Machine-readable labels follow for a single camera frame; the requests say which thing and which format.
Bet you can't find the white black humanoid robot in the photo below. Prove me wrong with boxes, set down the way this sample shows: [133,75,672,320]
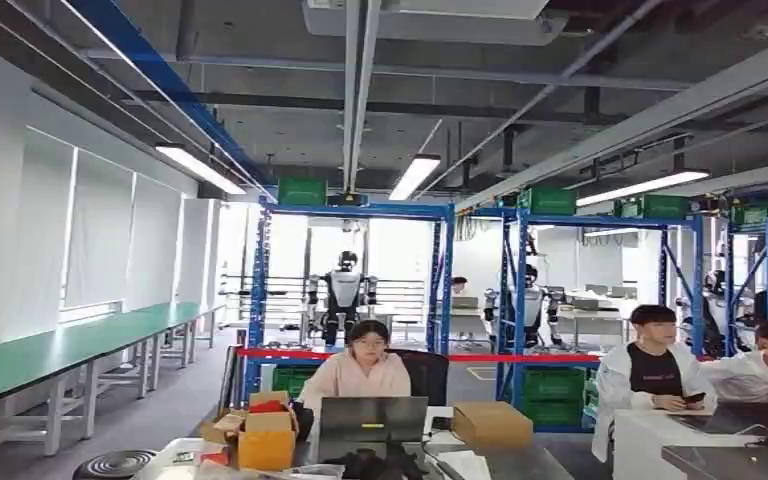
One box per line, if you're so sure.
[483,263,565,350]
[304,250,380,349]
[678,268,756,359]

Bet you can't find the ceiling tube light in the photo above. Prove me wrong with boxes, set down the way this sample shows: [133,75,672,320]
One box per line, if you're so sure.
[155,145,247,197]
[388,154,443,202]
[576,169,711,208]

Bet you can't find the green plastic crate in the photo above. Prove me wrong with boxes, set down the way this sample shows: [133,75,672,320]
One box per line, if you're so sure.
[276,176,328,207]
[731,201,768,227]
[615,193,690,221]
[271,366,319,400]
[524,367,587,401]
[523,399,585,429]
[517,186,577,217]

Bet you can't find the person in pink top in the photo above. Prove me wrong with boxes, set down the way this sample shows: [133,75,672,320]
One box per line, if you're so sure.
[294,319,413,427]

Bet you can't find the black padded office chair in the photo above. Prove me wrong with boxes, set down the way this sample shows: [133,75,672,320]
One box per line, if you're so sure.
[387,349,450,407]

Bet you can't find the red barrier tape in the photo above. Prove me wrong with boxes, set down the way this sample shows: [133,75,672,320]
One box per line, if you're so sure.
[236,347,603,366]

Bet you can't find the grey laptop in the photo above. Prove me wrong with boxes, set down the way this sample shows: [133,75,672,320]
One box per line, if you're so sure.
[317,396,430,465]

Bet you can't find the closed brown cardboard box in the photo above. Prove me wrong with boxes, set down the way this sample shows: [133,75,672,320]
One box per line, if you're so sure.
[451,401,534,452]

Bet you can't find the ceiling air conditioning unit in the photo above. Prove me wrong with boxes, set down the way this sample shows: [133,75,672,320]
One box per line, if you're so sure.
[302,0,569,48]

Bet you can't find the white roller blind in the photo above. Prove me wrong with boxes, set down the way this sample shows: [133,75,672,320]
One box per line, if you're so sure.
[125,173,184,311]
[64,148,137,310]

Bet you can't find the open yellow cardboard box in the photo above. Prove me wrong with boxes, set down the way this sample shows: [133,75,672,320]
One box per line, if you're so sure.
[198,390,300,473]

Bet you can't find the blue ceiling beam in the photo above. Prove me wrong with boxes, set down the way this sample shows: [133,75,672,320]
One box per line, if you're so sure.
[65,0,273,195]

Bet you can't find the person in white coat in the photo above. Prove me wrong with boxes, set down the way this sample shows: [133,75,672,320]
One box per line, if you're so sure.
[591,304,717,465]

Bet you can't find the white desk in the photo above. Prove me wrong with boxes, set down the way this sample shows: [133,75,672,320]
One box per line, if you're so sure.
[612,405,768,480]

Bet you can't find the black round coiled disc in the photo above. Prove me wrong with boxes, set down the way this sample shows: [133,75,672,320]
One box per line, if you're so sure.
[90,449,159,480]

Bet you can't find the long green workbench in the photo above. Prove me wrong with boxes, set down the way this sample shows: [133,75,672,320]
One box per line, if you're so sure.
[0,301,203,466]

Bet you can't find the dark open laptop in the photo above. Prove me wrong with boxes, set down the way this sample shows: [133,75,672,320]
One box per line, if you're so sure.
[668,401,768,439]

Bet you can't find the person leaning over desk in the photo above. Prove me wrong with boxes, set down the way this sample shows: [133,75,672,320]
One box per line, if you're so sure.
[700,317,768,407]

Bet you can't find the steel bench top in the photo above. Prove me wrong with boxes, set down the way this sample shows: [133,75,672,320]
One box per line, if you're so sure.
[662,443,768,480]

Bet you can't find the black cable heap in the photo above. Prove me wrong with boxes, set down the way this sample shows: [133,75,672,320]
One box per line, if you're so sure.
[322,447,425,480]

